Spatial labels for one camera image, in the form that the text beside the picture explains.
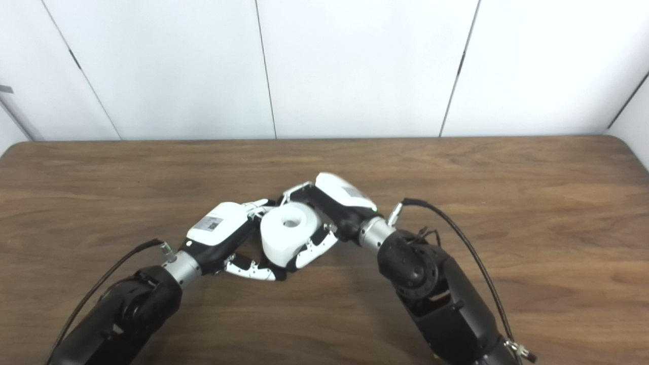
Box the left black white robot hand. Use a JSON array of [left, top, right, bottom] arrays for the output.
[[185, 199, 287, 282]]

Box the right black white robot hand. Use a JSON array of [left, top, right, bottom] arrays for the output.
[[278, 172, 380, 270]]

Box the round white plastic piece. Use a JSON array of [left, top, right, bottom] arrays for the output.
[[260, 202, 322, 268]]

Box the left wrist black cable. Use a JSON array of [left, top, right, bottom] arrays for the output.
[[48, 238, 175, 363]]

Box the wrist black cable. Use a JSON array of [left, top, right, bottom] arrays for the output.
[[48, 238, 175, 363], [388, 198, 538, 363]]

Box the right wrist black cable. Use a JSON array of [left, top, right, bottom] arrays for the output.
[[388, 198, 538, 363]]

